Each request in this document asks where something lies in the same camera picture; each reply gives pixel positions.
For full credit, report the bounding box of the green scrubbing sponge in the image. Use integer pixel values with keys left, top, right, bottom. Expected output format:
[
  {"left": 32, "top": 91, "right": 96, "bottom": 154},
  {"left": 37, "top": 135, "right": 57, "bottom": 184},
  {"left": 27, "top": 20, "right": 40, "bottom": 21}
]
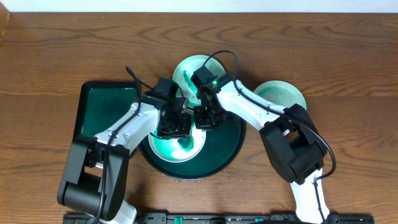
[{"left": 177, "top": 136, "right": 194, "bottom": 151}]

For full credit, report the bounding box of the round dark green tray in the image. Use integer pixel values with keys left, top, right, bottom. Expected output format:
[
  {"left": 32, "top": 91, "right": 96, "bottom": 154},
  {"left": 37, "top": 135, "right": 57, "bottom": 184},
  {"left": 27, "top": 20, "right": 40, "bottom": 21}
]
[{"left": 138, "top": 113, "right": 246, "bottom": 180}]

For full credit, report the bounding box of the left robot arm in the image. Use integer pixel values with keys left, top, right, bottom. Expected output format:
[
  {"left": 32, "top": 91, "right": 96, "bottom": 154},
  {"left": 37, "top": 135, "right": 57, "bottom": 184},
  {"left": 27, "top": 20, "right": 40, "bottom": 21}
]
[{"left": 57, "top": 95, "right": 191, "bottom": 223}]

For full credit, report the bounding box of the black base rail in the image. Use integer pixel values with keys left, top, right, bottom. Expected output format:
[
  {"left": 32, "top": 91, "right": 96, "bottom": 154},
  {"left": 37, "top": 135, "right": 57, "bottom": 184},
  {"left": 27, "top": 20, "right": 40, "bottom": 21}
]
[{"left": 62, "top": 212, "right": 376, "bottom": 224}]

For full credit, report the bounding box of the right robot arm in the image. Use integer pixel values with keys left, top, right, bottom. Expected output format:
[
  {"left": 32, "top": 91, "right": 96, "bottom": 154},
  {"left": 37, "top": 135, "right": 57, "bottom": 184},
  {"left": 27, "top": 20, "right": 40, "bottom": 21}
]
[{"left": 193, "top": 78, "right": 330, "bottom": 223}]

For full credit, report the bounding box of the rectangular dark green tray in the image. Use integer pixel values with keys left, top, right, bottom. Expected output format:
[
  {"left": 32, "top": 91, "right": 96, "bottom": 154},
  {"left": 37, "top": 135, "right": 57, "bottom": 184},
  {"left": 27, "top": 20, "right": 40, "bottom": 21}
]
[{"left": 73, "top": 81, "right": 137, "bottom": 138}]

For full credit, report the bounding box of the white plate green smear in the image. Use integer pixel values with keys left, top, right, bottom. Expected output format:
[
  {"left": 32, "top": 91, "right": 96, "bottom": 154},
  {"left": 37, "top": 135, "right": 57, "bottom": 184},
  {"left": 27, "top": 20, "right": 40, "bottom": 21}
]
[{"left": 148, "top": 109, "right": 206, "bottom": 163}]

